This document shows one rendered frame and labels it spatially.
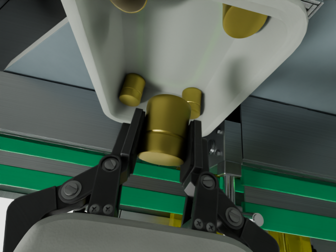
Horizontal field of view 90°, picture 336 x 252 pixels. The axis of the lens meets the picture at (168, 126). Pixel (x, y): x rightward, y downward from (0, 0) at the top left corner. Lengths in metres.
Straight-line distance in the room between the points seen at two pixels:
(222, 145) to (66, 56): 0.30
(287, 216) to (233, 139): 0.13
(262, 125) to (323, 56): 0.12
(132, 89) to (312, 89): 0.29
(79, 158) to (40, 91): 0.17
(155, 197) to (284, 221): 0.20
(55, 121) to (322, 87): 0.47
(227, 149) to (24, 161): 0.36
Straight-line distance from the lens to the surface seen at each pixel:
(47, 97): 0.43
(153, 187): 0.35
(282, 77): 0.33
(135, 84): 0.28
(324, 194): 0.38
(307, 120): 0.39
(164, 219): 0.51
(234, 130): 0.29
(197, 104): 0.28
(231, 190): 0.26
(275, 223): 0.31
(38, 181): 0.38
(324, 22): 0.28
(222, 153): 0.27
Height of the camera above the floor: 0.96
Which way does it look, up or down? 26 degrees down
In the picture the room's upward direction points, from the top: 170 degrees counter-clockwise
